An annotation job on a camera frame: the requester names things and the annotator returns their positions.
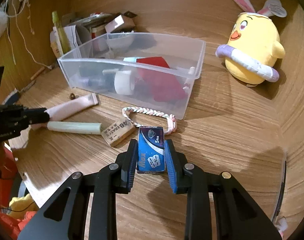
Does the teal lotion bottle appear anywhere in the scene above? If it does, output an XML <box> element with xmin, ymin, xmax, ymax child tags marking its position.
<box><xmin>123</xmin><ymin>57</ymin><xmax>140</xmax><ymax>63</ymax></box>

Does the yellow chick bunny plush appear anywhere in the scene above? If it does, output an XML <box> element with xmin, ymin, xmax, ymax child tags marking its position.
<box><xmin>215</xmin><ymin>0</ymin><xmax>287</xmax><ymax>87</ymax></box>

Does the white bowl of trinkets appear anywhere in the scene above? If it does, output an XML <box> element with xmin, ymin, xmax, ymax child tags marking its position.
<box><xmin>106</xmin><ymin>33</ymin><xmax>135</xmax><ymax>50</ymax></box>

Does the white folded paper box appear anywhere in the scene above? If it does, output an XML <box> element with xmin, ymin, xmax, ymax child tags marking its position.
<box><xmin>50</xmin><ymin>25</ymin><xmax>92</xmax><ymax>59</ymax></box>

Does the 4B eraser block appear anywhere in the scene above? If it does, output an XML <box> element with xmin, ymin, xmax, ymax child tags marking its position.
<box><xmin>101</xmin><ymin>117</ymin><xmax>135</xmax><ymax>147</ymax></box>

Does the pale green stick tube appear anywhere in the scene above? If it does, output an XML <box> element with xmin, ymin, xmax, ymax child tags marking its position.
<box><xmin>46</xmin><ymin>121</ymin><xmax>101</xmax><ymax>135</ymax></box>

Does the white hanging cable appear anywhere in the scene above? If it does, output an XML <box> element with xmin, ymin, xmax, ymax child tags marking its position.
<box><xmin>4</xmin><ymin>0</ymin><xmax>55</xmax><ymax>69</ymax></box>

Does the clear plastic storage bin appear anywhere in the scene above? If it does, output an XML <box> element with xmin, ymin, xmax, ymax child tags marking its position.
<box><xmin>58</xmin><ymin>33</ymin><xmax>206</xmax><ymax>119</ymax></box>

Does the blue razor blade box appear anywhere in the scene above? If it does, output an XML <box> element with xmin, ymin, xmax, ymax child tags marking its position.
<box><xmin>137</xmin><ymin>126</ymin><xmax>166</xmax><ymax>174</ymax></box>

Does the red foil tea packet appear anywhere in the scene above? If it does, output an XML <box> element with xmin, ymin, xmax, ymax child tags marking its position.
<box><xmin>136</xmin><ymin>68</ymin><xmax>187</xmax><ymax>102</ymax></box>

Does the small open cardboard box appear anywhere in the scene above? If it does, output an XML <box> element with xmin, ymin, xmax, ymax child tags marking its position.
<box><xmin>105</xmin><ymin>15</ymin><xmax>135</xmax><ymax>33</ymax></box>

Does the pink white braided bracelet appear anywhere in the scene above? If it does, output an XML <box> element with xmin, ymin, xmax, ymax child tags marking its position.
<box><xmin>121</xmin><ymin>106</ymin><xmax>178</xmax><ymax>136</ymax></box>

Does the dark green glass bottle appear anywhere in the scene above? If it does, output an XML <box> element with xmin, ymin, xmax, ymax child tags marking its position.
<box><xmin>76</xmin><ymin>66</ymin><xmax>118</xmax><ymax>92</ymax></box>

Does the white pink lip balm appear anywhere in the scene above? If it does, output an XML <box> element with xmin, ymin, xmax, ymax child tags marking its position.
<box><xmin>183</xmin><ymin>67</ymin><xmax>195</xmax><ymax>93</ymax></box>

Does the yellow green spray bottle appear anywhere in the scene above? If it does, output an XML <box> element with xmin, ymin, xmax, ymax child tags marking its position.
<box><xmin>52</xmin><ymin>11</ymin><xmax>71</xmax><ymax>55</ymax></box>

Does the stack of books and papers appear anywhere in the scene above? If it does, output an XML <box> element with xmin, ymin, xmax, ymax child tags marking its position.
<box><xmin>68</xmin><ymin>12</ymin><xmax>116</xmax><ymax>38</ymax></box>

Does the pink cream tube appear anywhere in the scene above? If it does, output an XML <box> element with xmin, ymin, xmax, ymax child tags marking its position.
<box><xmin>45</xmin><ymin>93</ymin><xmax>99</xmax><ymax>121</ymax></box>

